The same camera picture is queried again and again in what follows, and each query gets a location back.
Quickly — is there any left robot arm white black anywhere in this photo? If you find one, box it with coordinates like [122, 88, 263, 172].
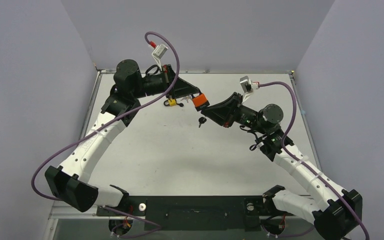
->
[44, 59, 201, 215]

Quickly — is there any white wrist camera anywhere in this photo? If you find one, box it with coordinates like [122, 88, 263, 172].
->
[239, 75, 260, 103]
[149, 41, 169, 70]

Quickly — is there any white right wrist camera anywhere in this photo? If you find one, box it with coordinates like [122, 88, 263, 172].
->
[239, 75, 260, 103]

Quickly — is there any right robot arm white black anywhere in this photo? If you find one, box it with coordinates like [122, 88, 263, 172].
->
[200, 92, 363, 240]

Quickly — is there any yellow Opel padlock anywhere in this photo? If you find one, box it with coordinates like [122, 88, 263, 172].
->
[163, 98, 184, 108]

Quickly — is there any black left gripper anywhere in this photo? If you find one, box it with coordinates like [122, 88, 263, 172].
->
[130, 63, 198, 99]

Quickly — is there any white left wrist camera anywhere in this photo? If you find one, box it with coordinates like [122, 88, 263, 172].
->
[149, 41, 169, 70]

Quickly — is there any black-headed key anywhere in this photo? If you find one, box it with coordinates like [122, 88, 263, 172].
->
[198, 116, 207, 128]

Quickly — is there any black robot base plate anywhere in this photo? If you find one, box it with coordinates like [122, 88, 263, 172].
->
[96, 195, 285, 232]

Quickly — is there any orange Opel padlock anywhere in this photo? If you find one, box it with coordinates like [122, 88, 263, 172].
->
[192, 93, 210, 112]

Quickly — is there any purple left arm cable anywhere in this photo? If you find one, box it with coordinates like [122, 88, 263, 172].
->
[30, 31, 181, 202]

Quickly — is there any silver key bunch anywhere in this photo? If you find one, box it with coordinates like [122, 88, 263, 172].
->
[180, 95, 194, 103]

